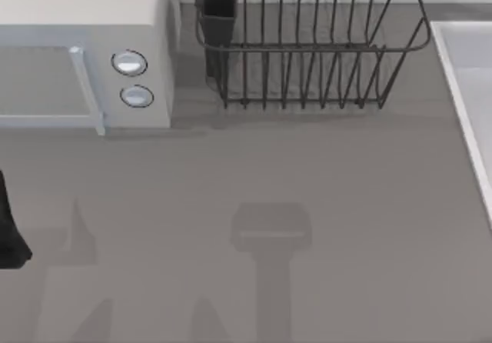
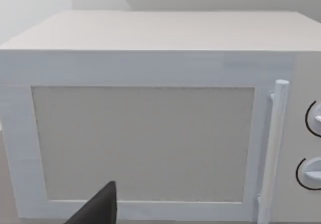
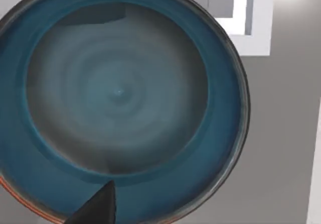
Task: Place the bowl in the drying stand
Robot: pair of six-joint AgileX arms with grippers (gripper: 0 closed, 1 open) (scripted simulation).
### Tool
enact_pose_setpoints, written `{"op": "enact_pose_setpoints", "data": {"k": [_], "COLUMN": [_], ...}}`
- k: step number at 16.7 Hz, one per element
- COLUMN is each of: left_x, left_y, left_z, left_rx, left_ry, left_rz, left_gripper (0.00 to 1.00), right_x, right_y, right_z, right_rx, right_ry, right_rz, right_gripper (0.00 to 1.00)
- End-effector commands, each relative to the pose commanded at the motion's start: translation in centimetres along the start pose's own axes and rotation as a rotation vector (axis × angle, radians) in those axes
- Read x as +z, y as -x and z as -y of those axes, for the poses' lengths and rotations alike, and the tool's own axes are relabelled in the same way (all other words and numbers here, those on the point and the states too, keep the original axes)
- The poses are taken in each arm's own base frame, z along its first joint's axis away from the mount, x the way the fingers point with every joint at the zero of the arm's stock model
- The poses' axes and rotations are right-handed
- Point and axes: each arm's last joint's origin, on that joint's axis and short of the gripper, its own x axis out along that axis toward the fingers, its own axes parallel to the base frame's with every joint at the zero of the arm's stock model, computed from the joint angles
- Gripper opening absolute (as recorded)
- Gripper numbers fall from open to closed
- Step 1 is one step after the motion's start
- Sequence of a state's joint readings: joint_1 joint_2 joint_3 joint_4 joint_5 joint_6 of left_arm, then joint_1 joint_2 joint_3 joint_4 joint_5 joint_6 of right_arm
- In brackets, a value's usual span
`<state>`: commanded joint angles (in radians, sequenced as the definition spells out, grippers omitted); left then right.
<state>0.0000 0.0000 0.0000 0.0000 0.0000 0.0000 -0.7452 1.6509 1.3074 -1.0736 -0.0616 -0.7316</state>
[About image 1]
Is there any dark wire dish rack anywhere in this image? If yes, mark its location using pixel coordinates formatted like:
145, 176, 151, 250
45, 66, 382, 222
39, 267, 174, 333
194, 0, 431, 111

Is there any microwave oven door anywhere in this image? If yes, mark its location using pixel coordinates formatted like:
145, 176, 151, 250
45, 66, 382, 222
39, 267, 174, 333
0, 45, 106, 136

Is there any large round microwave knob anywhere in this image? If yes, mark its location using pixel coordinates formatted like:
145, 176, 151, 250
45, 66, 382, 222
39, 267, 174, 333
110, 49, 148, 78

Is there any dark cutlery holder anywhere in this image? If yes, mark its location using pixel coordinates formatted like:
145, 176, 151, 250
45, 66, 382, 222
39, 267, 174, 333
194, 0, 240, 87

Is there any white sink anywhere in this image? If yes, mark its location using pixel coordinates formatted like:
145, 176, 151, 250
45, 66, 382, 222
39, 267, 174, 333
429, 20, 492, 231

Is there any small round microwave knob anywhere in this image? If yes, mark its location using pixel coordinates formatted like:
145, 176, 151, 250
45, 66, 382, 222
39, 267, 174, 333
119, 84, 155, 109

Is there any pale microwave oven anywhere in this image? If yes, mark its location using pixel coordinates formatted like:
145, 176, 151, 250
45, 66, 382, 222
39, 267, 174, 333
0, 0, 181, 136

